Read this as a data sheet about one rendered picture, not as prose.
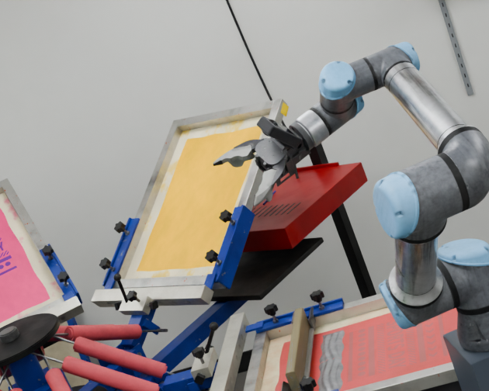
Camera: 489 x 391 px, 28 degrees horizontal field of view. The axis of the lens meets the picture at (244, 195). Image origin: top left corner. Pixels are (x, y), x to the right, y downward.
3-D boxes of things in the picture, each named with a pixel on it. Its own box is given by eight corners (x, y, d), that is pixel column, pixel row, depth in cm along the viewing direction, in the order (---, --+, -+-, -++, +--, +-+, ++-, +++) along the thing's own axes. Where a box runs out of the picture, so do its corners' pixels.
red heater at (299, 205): (286, 193, 446) (276, 170, 443) (369, 184, 416) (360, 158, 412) (207, 258, 403) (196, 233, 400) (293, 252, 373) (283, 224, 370)
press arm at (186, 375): (223, 375, 301) (217, 361, 299) (220, 385, 295) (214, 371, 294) (171, 389, 304) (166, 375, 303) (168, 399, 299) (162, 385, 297)
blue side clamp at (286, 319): (348, 315, 319) (341, 296, 317) (348, 322, 314) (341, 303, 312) (263, 340, 326) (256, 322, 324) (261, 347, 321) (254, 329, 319)
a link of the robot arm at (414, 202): (459, 316, 219) (471, 188, 173) (399, 342, 218) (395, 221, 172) (433, 272, 225) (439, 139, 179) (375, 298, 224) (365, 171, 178)
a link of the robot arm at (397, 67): (521, 153, 174) (402, 25, 210) (466, 177, 173) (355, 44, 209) (525, 198, 182) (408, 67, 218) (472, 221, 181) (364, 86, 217)
